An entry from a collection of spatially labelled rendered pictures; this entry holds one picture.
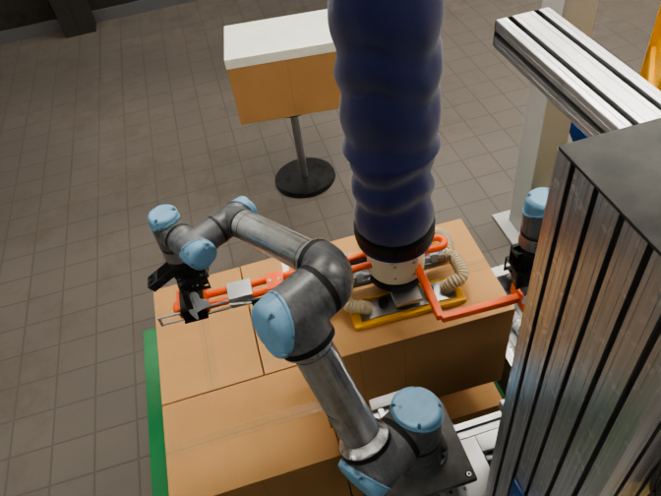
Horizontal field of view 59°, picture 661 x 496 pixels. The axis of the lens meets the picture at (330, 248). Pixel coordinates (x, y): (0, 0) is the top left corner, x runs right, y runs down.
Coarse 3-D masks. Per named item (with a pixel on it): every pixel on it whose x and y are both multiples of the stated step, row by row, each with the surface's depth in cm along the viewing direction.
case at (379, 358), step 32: (448, 224) 194; (480, 256) 183; (480, 288) 174; (416, 320) 169; (480, 320) 168; (352, 352) 164; (384, 352) 167; (416, 352) 172; (448, 352) 176; (480, 352) 181; (384, 384) 180; (416, 384) 185; (448, 384) 190; (480, 384) 196
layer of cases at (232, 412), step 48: (336, 240) 269; (192, 336) 240; (240, 336) 238; (192, 384) 224; (240, 384) 222; (288, 384) 220; (192, 432) 210; (240, 432) 208; (288, 432) 206; (192, 480) 198; (240, 480) 196; (288, 480) 201; (336, 480) 212
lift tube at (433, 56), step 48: (336, 0) 109; (384, 0) 105; (432, 0) 109; (336, 48) 121; (384, 48) 112; (432, 48) 116; (384, 96) 120; (432, 96) 125; (384, 144) 129; (432, 144) 134
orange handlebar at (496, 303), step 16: (352, 256) 170; (288, 272) 169; (416, 272) 164; (224, 288) 167; (432, 288) 159; (176, 304) 165; (224, 304) 164; (432, 304) 155; (480, 304) 154; (496, 304) 153; (448, 320) 153
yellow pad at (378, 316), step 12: (420, 288) 174; (456, 288) 173; (372, 300) 173; (384, 300) 169; (444, 300) 171; (456, 300) 170; (372, 312) 170; (384, 312) 169; (396, 312) 169; (408, 312) 169; (420, 312) 169; (360, 324) 168; (372, 324) 168
